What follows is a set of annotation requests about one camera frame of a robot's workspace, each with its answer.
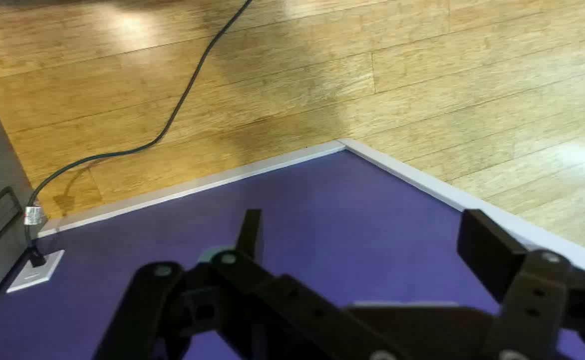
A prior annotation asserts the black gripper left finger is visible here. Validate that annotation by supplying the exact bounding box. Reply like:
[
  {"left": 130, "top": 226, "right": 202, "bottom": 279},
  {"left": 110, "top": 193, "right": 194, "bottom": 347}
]
[{"left": 94, "top": 207, "right": 408, "bottom": 360}]

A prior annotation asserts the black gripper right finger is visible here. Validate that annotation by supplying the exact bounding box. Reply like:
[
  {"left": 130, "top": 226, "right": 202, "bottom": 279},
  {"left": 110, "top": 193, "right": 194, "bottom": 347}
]
[{"left": 456, "top": 207, "right": 585, "bottom": 360}]

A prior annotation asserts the black plug with silver adapter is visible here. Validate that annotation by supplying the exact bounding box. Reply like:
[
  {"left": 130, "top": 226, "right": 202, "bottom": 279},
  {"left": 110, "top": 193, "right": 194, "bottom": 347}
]
[{"left": 22, "top": 202, "right": 48, "bottom": 267}]

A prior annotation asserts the black floor power cable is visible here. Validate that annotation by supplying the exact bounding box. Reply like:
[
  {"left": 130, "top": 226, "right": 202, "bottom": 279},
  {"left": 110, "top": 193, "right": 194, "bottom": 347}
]
[{"left": 28, "top": 0, "right": 258, "bottom": 207}]

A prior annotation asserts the white wall outlet plate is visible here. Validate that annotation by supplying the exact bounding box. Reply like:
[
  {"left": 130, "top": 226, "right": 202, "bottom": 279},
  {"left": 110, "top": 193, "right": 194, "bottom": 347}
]
[{"left": 7, "top": 248, "right": 66, "bottom": 295}]

